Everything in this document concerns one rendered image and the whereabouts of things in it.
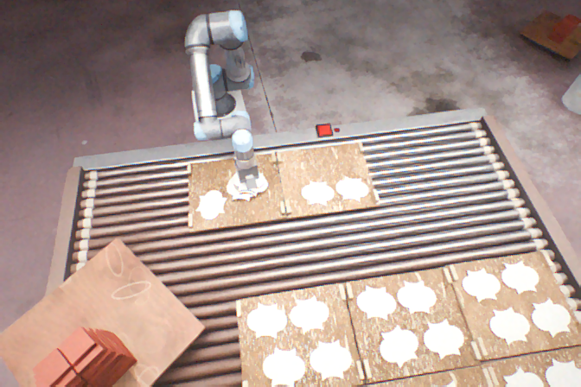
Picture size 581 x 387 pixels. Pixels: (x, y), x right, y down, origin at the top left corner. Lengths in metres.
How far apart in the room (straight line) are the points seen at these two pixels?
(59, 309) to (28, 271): 1.44
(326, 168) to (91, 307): 1.09
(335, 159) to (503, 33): 3.02
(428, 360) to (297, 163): 0.95
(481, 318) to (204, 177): 1.26
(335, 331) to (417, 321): 0.30
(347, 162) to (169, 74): 2.28
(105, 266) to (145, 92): 2.24
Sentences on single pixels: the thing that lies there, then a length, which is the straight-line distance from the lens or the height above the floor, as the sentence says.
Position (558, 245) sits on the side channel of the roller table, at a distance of 1.96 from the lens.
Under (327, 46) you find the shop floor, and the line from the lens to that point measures 3.91.
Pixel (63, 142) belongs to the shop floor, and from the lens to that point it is 3.54.
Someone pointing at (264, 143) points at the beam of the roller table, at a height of 0.91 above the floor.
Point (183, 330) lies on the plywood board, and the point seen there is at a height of 1.04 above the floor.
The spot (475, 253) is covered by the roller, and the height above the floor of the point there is 0.92.
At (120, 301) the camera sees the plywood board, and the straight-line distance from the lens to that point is 1.57.
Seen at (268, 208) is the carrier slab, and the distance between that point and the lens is 1.71.
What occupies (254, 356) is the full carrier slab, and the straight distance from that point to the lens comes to 1.53.
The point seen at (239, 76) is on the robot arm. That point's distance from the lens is 1.92.
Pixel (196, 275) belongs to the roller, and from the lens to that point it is 1.65.
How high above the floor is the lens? 2.45
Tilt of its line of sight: 56 degrees down
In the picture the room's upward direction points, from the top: 1 degrees clockwise
